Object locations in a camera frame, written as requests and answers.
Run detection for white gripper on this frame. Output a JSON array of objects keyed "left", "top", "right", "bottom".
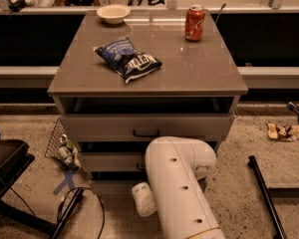
[{"left": 132, "top": 182, "right": 157, "bottom": 217}]

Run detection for grey drawer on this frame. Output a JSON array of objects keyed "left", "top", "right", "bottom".
[
  {"left": 78, "top": 152, "right": 146, "bottom": 172},
  {"left": 89, "top": 180, "right": 142, "bottom": 196},
  {"left": 60, "top": 115, "right": 233, "bottom": 141}
]

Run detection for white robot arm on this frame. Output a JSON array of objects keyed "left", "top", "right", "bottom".
[{"left": 132, "top": 136, "right": 225, "bottom": 239}]

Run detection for grey drawer cabinet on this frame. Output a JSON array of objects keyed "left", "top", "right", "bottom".
[{"left": 47, "top": 9, "right": 249, "bottom": 197}]

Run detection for small bottles in basket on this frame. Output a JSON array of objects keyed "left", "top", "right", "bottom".
[{"left": 58, "top": 134, "right": 80, "bottom": 169}]

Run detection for black floor bar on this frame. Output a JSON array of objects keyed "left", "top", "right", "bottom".
[{"left": 248, "top": 155, "right": 287, "bottom": 239}]

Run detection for blue kettle chips bag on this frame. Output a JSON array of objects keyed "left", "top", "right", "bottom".
[{"left": 94, "top": 37, "right": 162, "bottom": 84}]

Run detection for brown snack wrapper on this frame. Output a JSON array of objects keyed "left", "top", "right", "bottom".
[{"left": 267, "top": 123, "right": 299, "bottom": 141}]

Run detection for white bowl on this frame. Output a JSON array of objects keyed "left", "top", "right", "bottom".
[{"left": 97, "top": 4, "right": 131, "bottom": 25}]

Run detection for orange soda can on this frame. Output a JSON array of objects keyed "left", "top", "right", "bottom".
[{"left": 185, "top": 5, "right": 205, "bottom": 41}]

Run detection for black cable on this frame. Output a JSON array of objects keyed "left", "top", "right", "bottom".
[{"left": 9, "top": 186, "right": 106, "bottom": 239}]

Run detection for wire mesh basket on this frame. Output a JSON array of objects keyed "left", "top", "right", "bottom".
[{"left": 45, "top": 119, "right": 76, "bottom": 171}]

